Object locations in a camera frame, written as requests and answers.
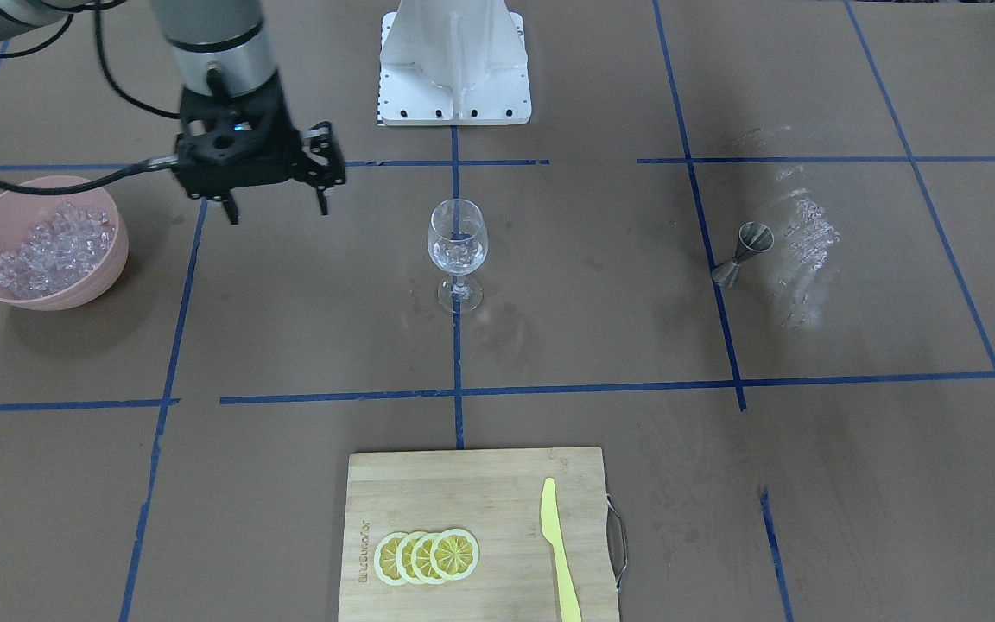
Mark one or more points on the clear ice cube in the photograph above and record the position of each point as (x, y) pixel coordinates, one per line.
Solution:
(461, 254)

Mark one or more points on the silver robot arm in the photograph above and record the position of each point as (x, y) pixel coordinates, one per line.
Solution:
(221, 48)

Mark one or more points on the yellow plastic knife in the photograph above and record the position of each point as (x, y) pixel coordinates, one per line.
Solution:
(568, 605)

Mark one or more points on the pink bowl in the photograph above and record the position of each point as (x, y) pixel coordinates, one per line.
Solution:
(19, 211)

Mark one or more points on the clear ice cubes pile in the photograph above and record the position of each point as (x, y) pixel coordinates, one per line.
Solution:
(65, 247)

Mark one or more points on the steel cocktail jigger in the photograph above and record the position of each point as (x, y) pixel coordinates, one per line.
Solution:
(752, 240)

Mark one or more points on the back lemon slice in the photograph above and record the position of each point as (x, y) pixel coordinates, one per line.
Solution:
(386, 566)

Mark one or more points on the metal base plate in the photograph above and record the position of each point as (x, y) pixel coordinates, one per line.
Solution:
(453, 63)

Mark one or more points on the bamboo cutting board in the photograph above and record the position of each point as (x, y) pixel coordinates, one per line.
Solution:
(495, 494)

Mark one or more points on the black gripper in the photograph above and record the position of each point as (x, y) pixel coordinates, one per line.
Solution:
(322, 156)

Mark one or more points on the clear wine glass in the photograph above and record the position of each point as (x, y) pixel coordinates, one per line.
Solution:
(458, 222)

